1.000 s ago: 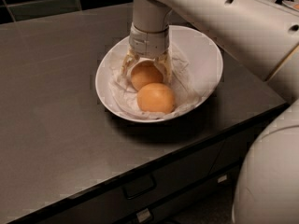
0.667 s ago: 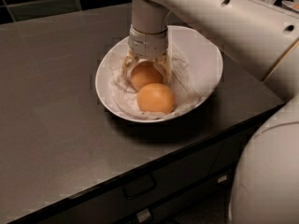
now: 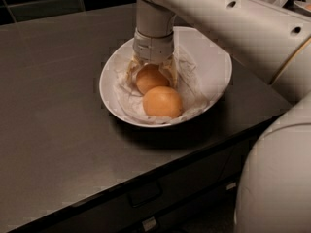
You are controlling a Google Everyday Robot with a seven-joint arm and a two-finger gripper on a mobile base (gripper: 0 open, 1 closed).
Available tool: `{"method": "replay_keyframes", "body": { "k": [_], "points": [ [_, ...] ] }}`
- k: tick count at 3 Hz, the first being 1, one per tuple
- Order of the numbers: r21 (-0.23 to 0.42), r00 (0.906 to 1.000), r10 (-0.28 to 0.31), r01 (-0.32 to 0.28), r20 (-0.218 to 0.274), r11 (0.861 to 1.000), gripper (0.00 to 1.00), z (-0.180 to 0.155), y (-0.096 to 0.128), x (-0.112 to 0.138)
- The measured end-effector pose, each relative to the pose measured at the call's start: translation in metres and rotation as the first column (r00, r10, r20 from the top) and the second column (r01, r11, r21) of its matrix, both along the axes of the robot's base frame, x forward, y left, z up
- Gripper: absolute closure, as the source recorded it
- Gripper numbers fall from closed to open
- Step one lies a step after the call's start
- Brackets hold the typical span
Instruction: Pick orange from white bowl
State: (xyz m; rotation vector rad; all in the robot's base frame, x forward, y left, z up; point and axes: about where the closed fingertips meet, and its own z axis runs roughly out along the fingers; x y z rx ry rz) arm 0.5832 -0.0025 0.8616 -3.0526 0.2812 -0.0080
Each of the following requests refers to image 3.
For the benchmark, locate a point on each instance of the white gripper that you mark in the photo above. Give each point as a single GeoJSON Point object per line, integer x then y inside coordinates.
{"type": "Point", "coordinates": [152, 49]}

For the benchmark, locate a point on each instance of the orange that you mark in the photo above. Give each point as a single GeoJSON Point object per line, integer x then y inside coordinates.
{"type": "Point", "coordinates": [163, 101]}
{"type": "Point", "coordinates": [150, 77]}

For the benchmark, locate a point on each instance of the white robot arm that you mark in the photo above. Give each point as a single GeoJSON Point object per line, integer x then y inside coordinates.
{"type": "Point", "coordinates": [274, 192]}

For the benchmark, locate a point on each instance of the white paper in large bowl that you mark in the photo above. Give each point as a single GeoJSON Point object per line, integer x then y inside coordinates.
{"type": "Point", "coordinates": [131, 99]}

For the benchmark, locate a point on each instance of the large white bowl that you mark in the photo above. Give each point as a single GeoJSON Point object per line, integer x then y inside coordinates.
{"type": "Point", "coordinates": [214, 70]}

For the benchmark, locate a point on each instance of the white bowl at right edge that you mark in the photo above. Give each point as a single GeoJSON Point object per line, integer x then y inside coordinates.
{"type": "Point", "coordinates": [303, 7]}

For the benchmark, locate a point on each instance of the left dark drawer front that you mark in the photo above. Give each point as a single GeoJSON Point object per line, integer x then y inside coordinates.
{"type": "Point", "coordinates": [162, 189]}

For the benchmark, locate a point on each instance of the dark drawer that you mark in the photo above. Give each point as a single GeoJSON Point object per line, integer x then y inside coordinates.
{"type": "Point", "coordinates": [162, 189]}
{"type": "Point", "coordinates": [210, 210]}

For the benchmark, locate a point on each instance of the lower dark drawer front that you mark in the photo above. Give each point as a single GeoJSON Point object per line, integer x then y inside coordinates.
{"type": "Point", "coordinates": [210, 210]}

